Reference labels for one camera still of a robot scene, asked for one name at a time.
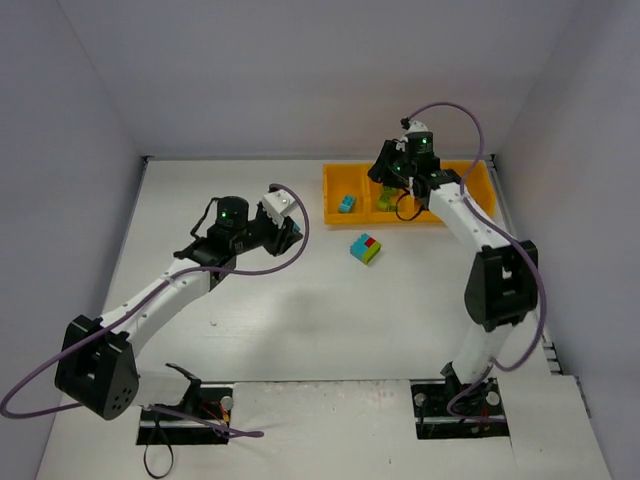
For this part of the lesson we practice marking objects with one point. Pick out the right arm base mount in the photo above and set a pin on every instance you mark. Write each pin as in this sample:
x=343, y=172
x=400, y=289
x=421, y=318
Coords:
x=478, y=415

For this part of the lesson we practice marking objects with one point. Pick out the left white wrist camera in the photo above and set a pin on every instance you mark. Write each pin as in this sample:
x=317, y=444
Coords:
x=278, y=203

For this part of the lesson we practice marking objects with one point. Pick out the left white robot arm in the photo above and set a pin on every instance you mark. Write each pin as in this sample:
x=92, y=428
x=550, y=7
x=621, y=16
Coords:
x=98, y=363

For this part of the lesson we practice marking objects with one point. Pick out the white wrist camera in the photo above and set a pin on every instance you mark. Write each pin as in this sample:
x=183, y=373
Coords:
x=278, y=203
x=411, y=126

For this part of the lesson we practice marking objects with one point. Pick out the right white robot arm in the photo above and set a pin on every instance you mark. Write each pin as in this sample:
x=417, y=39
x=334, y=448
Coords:
x=501, y=289

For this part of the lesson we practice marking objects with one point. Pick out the multicolor lego block assembly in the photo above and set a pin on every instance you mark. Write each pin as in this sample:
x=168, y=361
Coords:
x=365, y=248

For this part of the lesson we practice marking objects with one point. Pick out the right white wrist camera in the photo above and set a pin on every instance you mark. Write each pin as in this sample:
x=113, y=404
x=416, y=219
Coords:
x=411, y=126

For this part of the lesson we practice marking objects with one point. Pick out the yellow divided container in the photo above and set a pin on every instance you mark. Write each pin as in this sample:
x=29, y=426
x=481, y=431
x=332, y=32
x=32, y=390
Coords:
x=351, y=179

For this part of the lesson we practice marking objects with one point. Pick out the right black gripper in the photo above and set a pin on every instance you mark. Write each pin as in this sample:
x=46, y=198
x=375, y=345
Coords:
x=382, y=167

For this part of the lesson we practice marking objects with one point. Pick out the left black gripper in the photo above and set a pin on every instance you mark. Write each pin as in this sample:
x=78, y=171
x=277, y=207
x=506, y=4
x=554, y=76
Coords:
x=279, y=238

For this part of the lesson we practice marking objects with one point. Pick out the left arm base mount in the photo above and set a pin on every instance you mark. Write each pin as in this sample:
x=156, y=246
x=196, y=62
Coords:
x=211, y=402

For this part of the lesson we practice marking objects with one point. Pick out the teal lego brick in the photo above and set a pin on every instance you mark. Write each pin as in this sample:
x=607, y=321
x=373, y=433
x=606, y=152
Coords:
x=347, y=204

